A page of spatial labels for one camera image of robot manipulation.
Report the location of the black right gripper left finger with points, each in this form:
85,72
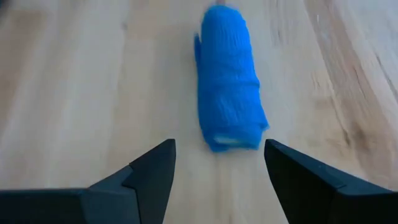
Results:
149,186

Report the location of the blue elastic bandage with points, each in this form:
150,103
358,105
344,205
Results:
227,81

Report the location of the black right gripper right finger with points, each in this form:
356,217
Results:
311,199

